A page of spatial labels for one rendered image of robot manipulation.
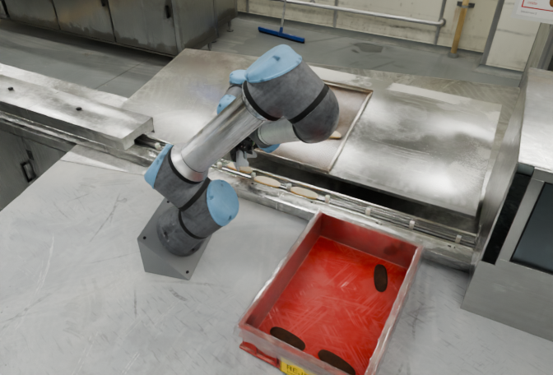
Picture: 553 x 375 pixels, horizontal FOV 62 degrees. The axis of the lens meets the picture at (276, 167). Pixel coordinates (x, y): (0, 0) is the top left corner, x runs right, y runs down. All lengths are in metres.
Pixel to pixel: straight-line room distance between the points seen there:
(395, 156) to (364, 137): 0.14
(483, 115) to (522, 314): 0.85
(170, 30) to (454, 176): 3.19
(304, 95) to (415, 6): 4.18
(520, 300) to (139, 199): 1.18
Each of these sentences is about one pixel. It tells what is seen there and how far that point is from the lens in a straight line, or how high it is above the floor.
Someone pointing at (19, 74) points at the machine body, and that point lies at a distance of 2.77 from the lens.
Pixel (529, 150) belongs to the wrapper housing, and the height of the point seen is 1.30.
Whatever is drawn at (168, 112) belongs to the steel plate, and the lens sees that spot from 2.14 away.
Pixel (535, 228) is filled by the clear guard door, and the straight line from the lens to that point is 1.17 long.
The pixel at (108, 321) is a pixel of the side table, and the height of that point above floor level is 0.82.
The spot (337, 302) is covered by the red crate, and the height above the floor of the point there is 0.82.
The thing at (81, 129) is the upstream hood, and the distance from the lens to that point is 1.95.
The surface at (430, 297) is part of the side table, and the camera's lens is 1.38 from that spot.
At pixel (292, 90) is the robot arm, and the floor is 1.41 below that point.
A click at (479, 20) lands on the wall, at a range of 5.06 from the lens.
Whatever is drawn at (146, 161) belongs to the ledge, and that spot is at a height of 0.85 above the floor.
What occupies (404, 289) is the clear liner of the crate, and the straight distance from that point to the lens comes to 1.24.
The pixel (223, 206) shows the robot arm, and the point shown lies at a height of 1.05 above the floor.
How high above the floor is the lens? 1.85
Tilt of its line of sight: 36 degrees down
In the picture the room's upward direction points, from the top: straight up
